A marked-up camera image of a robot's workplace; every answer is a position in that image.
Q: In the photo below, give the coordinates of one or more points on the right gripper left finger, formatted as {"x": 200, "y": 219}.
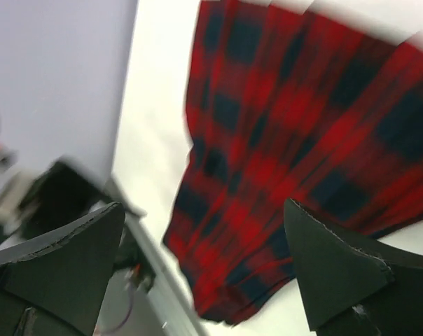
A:
{"x": 54, "y": 284}

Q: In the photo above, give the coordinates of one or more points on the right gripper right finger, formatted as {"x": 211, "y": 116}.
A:
{"x": 351, "y": 284}

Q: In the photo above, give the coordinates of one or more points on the red plaid skirt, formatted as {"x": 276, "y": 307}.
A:
{"x": 284, "y": 105}

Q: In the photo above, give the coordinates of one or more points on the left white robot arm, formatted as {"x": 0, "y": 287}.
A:
{"x": 32, "y": 204}

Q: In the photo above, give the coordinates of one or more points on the aluminium rail frame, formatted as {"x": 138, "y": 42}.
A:
{"x": 159, "y": 307}

